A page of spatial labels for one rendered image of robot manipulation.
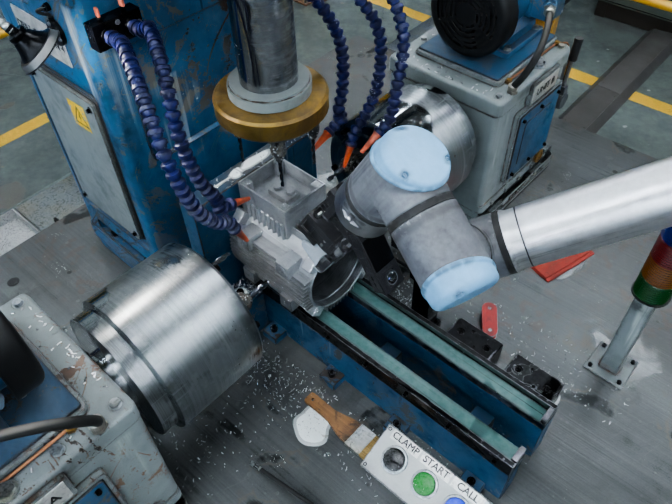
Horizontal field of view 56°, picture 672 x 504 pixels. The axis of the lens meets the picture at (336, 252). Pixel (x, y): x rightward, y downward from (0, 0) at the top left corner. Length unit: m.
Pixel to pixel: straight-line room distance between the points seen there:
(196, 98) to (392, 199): 0.54
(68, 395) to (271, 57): 0.53
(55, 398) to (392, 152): 0.52
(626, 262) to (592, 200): 0.72
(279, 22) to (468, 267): 0.42
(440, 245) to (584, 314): 0.75
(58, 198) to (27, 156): 1.02
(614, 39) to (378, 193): 3.44
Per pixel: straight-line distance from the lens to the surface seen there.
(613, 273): 1.53
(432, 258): 0.73
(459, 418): 1.10
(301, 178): 1.16
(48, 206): 2.36
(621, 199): 0.86
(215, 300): 0.96
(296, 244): 1.10
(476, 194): 1.46
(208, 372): 0.97
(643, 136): 3.39
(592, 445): 1.27
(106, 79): 1.05
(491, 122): 1.33
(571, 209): 0.85
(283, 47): 0.93
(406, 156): 0.74
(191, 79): 1.16
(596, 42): 4.06
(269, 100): 0.95
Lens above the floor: 1.88
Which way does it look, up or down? 48 degrees down
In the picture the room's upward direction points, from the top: 2 degrees counter-clockwise
